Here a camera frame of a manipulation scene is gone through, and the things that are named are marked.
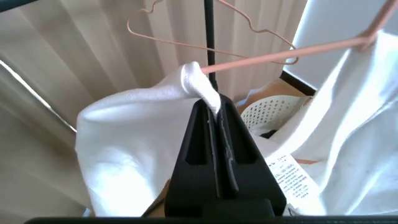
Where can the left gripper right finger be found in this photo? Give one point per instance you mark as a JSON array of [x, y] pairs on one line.
[[255, 183]]

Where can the white printed T-shirt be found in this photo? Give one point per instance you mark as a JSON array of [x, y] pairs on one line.
[[124, 140]]

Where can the white laundry basket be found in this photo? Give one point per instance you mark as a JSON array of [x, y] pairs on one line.
[[270, 109]]

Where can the black clothes rack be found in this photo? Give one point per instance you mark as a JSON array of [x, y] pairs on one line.
[[210, 31]]

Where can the pink clothes hanger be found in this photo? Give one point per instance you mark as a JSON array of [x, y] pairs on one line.
[[174, 42], [280, 56]]

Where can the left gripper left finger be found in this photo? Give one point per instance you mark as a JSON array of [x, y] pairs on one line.
[[189, 186]]

